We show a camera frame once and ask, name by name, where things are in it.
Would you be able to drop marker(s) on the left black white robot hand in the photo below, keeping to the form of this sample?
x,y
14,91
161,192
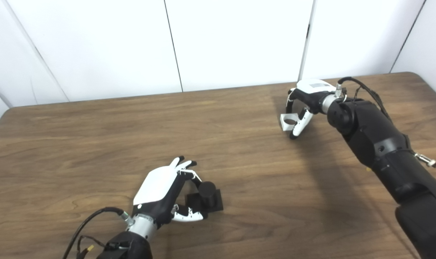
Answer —
x,y
157,185

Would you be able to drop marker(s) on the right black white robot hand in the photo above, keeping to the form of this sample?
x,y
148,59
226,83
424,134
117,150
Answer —
x,y
311,90

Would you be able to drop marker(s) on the white square piece with hole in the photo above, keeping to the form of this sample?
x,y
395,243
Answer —
x,y
284,124

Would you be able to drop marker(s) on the black peg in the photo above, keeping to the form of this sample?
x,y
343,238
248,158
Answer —
x,y
207,190

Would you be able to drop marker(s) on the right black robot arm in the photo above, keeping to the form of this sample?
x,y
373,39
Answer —
x,y
383,144

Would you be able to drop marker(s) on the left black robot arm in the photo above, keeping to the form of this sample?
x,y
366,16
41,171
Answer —
x,y
131,246

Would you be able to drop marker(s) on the silver metal clip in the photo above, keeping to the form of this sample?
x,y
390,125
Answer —
x,y
426,160

